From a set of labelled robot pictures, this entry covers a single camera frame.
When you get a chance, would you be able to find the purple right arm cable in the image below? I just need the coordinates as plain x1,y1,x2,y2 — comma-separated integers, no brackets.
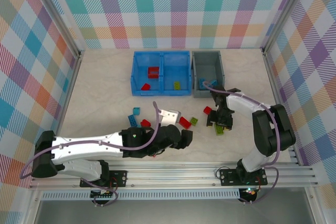
202,81,281,205

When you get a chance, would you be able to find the white slotted cable duct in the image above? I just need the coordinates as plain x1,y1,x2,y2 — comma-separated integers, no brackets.
41,191,242,201

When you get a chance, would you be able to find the long red lego brick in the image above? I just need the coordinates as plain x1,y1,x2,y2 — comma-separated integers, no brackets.
148,67,161,79

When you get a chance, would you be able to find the blue two-compartment plastic bin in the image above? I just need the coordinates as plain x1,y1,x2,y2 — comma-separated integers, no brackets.
130,50,192,97

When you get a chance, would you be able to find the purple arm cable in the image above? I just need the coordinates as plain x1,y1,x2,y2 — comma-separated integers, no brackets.
19,101,161,208
202,81,281,205

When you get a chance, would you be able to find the grey plastic bin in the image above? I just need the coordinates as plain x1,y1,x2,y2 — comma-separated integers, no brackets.
191,50,226,99

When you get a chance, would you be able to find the aluminium frame post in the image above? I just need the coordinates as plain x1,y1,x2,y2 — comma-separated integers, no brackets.
29,0,85,59
261,0,313,54

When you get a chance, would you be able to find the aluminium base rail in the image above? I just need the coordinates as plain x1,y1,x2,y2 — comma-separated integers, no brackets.
28,158,320,190

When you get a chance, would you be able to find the aluminium side rail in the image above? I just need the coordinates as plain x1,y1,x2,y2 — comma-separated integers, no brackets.
261,47,302,166
46,50,85,169

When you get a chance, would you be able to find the small lit controller board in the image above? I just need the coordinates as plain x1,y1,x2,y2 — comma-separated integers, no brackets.
240,187,257,196

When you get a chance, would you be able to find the green circuit board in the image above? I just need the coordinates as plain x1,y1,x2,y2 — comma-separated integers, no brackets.
90,188,118,199

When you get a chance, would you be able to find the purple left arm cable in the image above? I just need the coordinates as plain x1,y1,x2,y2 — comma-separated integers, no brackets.
19,101,161,208

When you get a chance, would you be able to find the red two-by-four lego brick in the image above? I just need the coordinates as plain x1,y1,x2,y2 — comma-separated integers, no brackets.
179,116,193,130

